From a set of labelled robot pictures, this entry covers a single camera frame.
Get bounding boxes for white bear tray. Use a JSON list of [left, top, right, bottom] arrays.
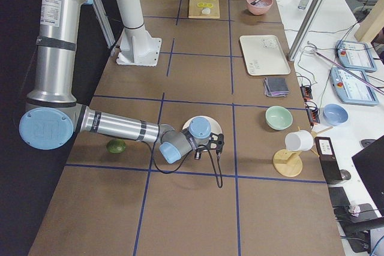
[[239, 35, 290, 76]]

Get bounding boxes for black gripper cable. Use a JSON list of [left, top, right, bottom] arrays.
[[146, 141, 223, 189]]

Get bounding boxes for aluminium frame post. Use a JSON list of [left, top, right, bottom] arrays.
[[287, 0, 324, 61]]

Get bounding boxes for wooden cutting board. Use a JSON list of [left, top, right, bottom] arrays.
[[188, 0, 220, 19]]

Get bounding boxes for pink bowl with ice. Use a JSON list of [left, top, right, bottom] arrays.
[[246, 0, 274, 16]]

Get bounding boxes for black box device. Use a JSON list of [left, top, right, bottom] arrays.
[[314, 136, 343, 185]]

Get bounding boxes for teach pendant far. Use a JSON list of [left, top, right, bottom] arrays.
[[336, 40, 377, 73]]

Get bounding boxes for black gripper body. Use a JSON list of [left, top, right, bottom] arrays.
[[206, 132, 224, 153]]

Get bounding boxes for green lime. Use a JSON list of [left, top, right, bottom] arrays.
[[106, 138, 126, 153]]

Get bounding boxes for teach pendant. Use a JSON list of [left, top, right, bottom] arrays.
[[336, 40, 377, 73], [331, 67, 379, 106]]

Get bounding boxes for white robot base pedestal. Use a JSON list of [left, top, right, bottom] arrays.
[[116, 0, 162, 67]]

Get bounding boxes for folded grey purple cloths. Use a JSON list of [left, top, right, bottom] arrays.
[[264, 77, 289, 97]]

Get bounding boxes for teach pendant near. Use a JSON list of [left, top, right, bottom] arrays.
[[331, 67, 379, 106]]

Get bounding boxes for wooden mug stand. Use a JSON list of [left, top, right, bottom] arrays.
[[273, 127, 333, 177]]

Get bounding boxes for white mug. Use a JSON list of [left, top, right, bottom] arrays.
[[284, 130, 314, 151]]

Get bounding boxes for blue bowl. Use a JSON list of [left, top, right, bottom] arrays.
[[323, 104, 349, 126]]

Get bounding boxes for green bowl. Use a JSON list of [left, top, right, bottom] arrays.
[[265, 106, 293, 131]]

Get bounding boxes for round white plate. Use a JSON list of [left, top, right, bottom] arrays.
[[182, 115, 223, 150]]

